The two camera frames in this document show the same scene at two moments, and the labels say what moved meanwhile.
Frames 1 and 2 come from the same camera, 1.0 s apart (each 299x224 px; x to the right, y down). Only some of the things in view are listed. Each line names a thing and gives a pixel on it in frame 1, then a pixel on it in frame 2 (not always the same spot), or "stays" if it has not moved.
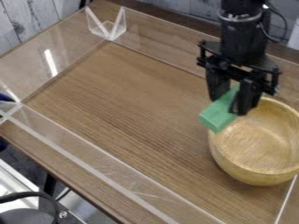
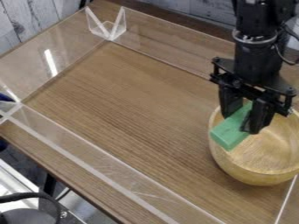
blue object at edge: x=6 y=98 stays
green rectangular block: x=217 y=115 to x=227 y=133
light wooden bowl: x=257 y=150 stays
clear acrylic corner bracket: x=108 y=30 stays
